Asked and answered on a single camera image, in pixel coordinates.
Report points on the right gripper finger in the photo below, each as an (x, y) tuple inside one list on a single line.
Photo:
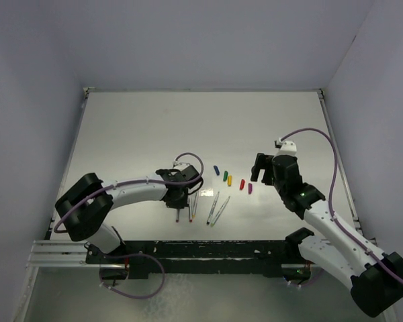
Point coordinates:
[(267, 176), (261, 162)]

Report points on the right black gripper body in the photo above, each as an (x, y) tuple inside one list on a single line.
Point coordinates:
[(279, 184)]

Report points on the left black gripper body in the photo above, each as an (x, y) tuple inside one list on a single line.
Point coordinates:
[(181, 202)]

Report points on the red pen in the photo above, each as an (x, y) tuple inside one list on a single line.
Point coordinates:
[(190, 209)]

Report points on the yellow pen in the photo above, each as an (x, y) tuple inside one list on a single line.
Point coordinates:
[(195, 202)]

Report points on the green pen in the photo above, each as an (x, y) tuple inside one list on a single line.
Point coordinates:
[(221, 210)]

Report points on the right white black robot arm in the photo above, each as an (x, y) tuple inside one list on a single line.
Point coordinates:
[(373, 277)]

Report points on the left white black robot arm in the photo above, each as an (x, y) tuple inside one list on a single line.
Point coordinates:
[(84, 207)]

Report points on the blue pen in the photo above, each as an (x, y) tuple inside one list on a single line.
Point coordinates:
[(213, 208)]

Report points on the blue pen cap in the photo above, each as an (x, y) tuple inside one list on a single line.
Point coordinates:
[(217, 171)]

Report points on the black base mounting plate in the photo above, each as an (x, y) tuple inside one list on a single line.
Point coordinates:
[(139, 259)]

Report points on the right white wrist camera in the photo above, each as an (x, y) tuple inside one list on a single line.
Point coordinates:
[(286, 147)]

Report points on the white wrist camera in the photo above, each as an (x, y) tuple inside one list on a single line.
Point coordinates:
[(180, 165), (286, 147)]

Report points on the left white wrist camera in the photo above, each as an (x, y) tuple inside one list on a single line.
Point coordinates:
[(180, 165)]

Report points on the aluminium extrusion rail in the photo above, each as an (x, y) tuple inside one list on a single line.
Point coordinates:
[(57, 254)]

